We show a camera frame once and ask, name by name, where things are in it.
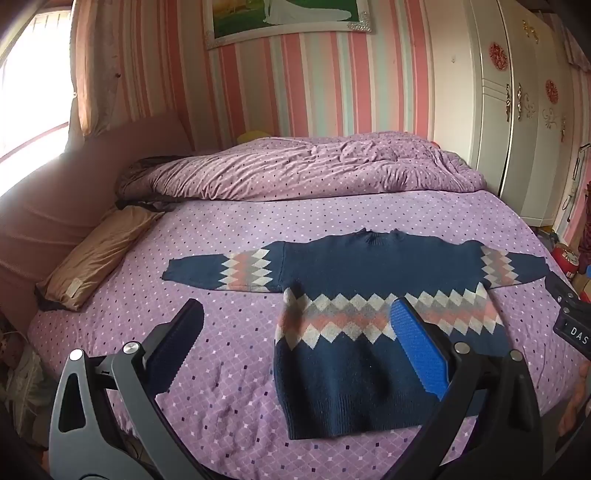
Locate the purple dotted quilt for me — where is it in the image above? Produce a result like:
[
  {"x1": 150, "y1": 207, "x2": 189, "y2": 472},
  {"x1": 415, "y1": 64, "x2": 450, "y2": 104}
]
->
[{"x1": 115, "y1": 131, "x2": 489, "y2": 205}]

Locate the pale cloth heap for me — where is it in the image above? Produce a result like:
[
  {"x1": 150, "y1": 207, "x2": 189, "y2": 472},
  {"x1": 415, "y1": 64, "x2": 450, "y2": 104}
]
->
[{"x1": 0, "y1": 320, "x2": 51, "y2": 418}]

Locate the white wardrobe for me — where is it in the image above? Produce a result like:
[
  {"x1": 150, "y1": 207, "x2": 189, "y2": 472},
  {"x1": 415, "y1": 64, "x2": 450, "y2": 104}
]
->
[{"x1": 463, "y1": 0, "x2": 591, "y2": 228}]

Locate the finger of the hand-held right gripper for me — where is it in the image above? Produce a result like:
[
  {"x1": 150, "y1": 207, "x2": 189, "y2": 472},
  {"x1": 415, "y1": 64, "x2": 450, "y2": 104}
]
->
[{"x1": 544, "y1": 273, "x2": 579, "y2": 306}]

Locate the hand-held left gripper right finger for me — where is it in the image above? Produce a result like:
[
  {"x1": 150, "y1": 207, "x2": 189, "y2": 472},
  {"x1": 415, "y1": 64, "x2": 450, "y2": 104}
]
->
[{"x1": 389, "y1": 296, "x2": 546, "y2": 480}]

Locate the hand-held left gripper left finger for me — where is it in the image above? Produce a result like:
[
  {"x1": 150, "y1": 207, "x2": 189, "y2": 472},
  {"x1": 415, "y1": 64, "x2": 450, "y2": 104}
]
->
[{"x1": 48, "y1": 298, "x2": 218, "y2": 480}]

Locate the pink curtain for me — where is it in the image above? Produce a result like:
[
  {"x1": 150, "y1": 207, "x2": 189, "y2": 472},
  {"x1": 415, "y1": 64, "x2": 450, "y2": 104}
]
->
[{"x1": 68, "y1": 0, "x2": 126, "y2": 138}]

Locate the person's right forearm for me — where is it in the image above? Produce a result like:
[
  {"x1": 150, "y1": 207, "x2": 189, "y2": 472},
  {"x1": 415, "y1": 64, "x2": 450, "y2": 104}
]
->
[{"x1": 556, "y1": 383, "x2": 591, "y2": 455}]

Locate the bright window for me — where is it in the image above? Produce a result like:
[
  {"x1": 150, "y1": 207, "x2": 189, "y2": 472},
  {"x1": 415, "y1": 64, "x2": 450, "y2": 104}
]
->
[{"x1": 0, "y1": 9, "x2": 78, "y2": 163}]

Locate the purple dotted bed sheet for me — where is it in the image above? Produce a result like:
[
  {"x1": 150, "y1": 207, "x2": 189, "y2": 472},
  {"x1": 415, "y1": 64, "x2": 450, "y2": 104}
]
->
[{"x1": 28, "y1": 185, "x2": 583, "y2": 480}]

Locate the metal clothes hanger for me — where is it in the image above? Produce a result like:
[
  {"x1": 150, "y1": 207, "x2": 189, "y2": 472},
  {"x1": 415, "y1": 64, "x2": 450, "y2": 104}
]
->
[{"x1": 570, "y1": 143, "x2": 591, "y2": 186}]

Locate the navy diamond-pattern knit sweater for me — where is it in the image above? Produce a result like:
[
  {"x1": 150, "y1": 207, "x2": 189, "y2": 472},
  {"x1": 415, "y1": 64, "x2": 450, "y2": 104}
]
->
[{"x1": 161, "y1": 228, "x2": 550, "y2": 440}]

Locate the yellow cloth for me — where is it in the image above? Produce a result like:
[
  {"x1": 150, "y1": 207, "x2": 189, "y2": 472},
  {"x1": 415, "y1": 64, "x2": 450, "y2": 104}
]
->
[{"x1": 236, "y1": 130, "x2": 274, "y2": 145}]

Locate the red container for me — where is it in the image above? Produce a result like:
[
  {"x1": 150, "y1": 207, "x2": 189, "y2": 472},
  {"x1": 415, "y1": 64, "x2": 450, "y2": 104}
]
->
[{"x1": 551, "y1": 242, "x2": 581, "y2": 280}]

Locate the white framed wall picture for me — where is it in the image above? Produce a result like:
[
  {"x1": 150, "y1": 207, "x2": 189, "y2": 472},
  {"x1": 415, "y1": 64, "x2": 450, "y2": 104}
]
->
[{"x1": 203, "y1": 0, "x2": 373, "y2": 51}]

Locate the dark cloth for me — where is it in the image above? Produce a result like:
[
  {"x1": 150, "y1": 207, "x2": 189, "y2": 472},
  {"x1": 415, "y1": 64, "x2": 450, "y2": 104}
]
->
[{"x1": 115, "y1": 156, "x2": 177, "y2": 213}]

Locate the pink padded headboard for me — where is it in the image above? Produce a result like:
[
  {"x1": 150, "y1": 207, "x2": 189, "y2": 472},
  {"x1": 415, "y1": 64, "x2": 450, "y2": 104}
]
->
[{"x1": 0, "y1": 111, "x2": 195, "y2": 335}]

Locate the tan pillow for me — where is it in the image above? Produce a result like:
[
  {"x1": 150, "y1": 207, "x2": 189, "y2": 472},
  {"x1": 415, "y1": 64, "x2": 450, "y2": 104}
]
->
[{"x1": 36, "y1": 205, "x2": 165, "y2": 311}]

